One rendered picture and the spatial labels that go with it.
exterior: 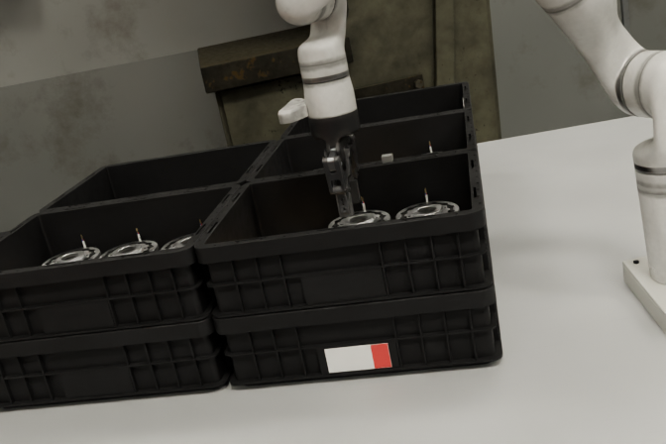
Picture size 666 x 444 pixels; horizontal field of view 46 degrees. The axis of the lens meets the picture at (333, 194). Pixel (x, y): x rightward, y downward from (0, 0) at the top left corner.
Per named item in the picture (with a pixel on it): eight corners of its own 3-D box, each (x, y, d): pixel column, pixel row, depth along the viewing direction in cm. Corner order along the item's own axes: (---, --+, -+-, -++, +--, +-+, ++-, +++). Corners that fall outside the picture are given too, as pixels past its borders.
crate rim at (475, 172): (478, 163, 129) (476, 149, 129) (486, 229, 101) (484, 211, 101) (246, 195, 137) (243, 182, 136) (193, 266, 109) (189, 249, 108)
